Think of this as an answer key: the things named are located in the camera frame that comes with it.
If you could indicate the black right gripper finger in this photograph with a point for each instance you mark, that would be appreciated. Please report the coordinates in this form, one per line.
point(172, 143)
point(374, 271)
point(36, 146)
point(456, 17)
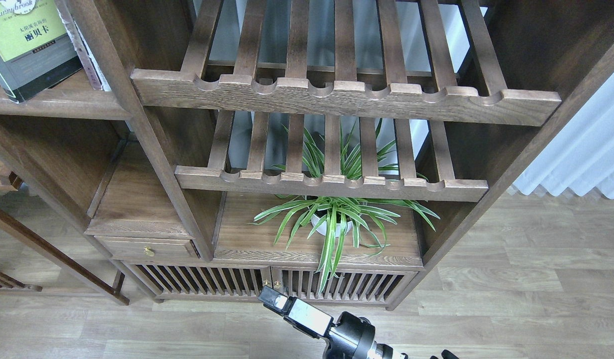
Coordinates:
point(274, 300)

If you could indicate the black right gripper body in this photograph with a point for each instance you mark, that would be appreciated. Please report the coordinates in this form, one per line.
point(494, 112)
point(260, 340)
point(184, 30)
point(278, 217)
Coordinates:
point(351, 337)

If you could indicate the worn upright book spine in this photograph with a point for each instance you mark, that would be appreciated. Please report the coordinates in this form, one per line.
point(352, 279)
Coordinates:
point(88, 61)

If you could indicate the dark wooden bookshelf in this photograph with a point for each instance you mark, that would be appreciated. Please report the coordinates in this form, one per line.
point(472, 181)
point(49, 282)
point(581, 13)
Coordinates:
point(448, 99)

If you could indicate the white curtain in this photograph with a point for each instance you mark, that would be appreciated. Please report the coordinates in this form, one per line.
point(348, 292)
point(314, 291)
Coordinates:
point(580, 159)

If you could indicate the green spider plant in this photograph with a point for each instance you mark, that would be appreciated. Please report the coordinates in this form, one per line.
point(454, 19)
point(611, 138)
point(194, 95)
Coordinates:
point(337, 215)

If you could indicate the brass drawer knob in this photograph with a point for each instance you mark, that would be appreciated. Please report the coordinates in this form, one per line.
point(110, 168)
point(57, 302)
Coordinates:
point(149, 252)

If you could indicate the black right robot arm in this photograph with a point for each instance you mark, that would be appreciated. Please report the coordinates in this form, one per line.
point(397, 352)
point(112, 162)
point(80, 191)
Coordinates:
point(396, 353)

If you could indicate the black and yellow book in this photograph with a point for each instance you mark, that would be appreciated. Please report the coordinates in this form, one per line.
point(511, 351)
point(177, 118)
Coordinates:
point(36, 52)

